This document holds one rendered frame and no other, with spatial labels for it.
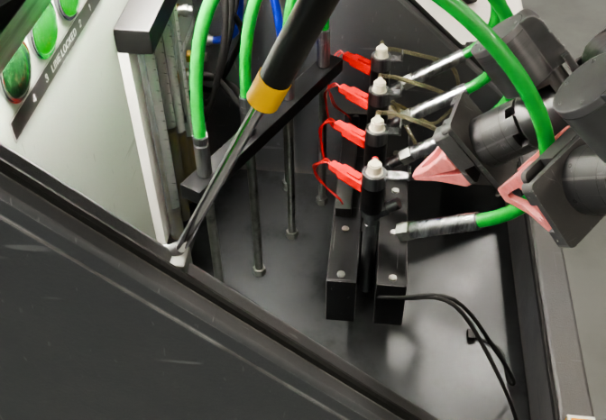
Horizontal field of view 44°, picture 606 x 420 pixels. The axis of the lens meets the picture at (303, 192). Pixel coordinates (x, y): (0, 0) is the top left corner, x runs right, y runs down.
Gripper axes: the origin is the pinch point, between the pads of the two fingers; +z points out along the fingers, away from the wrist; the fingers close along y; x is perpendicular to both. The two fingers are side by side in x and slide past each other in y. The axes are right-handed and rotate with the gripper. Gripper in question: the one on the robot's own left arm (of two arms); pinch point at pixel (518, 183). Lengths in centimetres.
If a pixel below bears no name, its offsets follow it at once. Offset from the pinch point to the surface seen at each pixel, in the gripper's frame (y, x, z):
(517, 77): -0.6, -10.0, -7.4
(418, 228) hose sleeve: 6.1, 0.5, 10.1
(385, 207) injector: 2.4, 0.7, 22.8
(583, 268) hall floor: -79, 87, 119
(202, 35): 10.5, -27.7, 16.1
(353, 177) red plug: 3.0, -4.5, 23.9
